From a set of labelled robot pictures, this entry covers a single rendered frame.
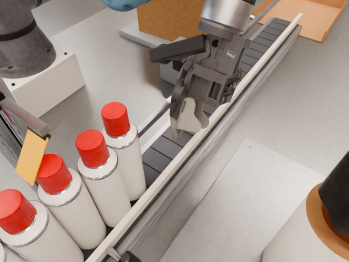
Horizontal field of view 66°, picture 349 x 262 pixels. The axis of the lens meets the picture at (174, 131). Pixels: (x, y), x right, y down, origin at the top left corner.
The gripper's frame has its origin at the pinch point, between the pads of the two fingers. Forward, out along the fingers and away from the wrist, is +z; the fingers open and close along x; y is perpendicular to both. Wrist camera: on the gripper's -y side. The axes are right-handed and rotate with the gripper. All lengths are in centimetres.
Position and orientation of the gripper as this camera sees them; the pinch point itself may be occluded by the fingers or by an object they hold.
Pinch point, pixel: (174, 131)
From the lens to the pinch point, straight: 51.9
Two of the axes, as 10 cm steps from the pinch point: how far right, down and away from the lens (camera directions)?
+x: 5.0, -2.1, 8.4
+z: -2.9, 8.7, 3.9
